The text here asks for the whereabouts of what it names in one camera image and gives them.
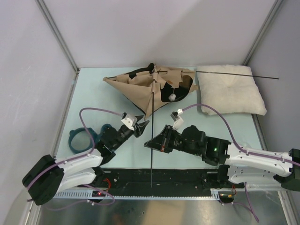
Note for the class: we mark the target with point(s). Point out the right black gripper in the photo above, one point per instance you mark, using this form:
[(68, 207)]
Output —
[(161, 142)]

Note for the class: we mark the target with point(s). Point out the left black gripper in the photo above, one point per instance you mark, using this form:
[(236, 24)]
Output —
[(138, 131)]

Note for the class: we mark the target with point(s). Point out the beige fabric pet tent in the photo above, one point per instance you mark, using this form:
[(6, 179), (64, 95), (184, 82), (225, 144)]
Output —
[(148, 88)]

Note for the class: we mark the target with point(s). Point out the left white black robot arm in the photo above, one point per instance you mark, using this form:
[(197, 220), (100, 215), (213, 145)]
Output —
[(50, 176)]

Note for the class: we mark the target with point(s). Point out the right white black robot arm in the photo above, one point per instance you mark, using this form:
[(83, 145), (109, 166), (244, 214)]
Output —
[(242, 164)]

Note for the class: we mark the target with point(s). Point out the white pompom toy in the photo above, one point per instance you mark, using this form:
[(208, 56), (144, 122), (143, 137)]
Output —
[(172, 97)]

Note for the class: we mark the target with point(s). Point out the teal double bowl stand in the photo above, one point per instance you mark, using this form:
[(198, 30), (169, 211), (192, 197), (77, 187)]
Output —
[(79, 140)]

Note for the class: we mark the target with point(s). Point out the cream fluffy cushion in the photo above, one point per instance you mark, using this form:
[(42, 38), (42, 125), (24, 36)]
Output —
[(229, 93)]

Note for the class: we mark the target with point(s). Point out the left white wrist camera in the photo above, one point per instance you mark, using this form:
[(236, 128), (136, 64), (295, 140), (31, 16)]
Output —
[(129, 121)]

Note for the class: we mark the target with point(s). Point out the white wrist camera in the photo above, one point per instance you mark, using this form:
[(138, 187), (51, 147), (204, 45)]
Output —
[(178, 121), (129, 121)]

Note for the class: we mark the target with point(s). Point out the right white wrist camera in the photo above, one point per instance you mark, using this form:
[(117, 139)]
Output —
[(178, 121)]

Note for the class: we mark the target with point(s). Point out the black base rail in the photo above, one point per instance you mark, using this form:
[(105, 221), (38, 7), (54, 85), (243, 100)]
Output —
[(163, 182)]

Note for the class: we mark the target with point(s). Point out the white slotted cable duct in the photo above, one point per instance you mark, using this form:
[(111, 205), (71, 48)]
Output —
[(85, 193)]

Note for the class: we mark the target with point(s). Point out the left aluminium frame post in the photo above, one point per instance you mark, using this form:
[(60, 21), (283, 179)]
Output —
[(57, 34)]

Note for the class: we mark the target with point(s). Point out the aluminium frame post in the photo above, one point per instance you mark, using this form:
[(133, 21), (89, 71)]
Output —
[(57, 34), (271, 16)]

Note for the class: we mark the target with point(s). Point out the right aluminium frame post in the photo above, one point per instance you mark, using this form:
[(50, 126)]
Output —
[(271, 16)]

